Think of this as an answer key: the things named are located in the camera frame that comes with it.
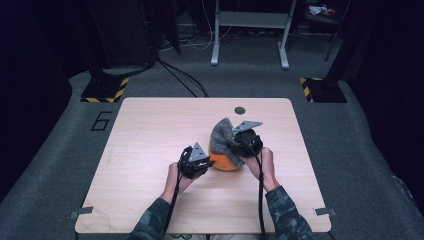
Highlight right hand-held gripper black cable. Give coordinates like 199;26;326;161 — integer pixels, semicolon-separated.
239;138;268;240

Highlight black tape floor marking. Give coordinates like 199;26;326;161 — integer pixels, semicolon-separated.
90;111;114;132

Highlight dark side table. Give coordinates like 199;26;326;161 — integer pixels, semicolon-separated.
288;0;352;63

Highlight hand-held gripper black cable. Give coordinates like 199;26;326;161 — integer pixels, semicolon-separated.
162;159;185;240
239;138;268;240

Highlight person's legs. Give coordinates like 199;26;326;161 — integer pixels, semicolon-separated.
165;233;262;240

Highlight dark curtain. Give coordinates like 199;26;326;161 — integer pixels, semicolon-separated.
0;0;91;205
333;0;424;216

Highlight black cabinet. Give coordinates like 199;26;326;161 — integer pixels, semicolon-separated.
85;0;183;68

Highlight grey fluffy cloth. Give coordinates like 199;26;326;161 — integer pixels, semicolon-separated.
208;117;246;168

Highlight person's right hand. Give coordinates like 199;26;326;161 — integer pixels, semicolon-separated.
244;147;280;193

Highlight person's left hand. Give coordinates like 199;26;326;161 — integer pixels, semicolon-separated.
162;161;201;203

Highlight black striped stand base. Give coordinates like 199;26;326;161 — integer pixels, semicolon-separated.
299;77;348;104
80;75;130;104

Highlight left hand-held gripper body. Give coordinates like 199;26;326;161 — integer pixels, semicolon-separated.
178;142;210;180

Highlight white floor cable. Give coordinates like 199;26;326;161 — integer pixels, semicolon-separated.
159;0;234;53

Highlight orange plush toy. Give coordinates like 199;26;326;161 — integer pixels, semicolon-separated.
208;151;243;172

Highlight left hand-held gripper black cable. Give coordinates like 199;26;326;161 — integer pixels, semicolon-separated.
162;159;185;240

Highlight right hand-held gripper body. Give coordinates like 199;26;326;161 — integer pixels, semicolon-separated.
232;120;264;158

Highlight small colourful object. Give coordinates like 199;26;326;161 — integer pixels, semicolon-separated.
308;4;336;17

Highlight white metal stand frame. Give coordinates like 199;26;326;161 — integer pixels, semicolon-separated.
210;0;298;70

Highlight black floor cable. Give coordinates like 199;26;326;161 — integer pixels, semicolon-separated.
159;61;200;98
156;58;210;98

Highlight thick black looped cable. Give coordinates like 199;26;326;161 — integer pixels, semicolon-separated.
101;56;159;79

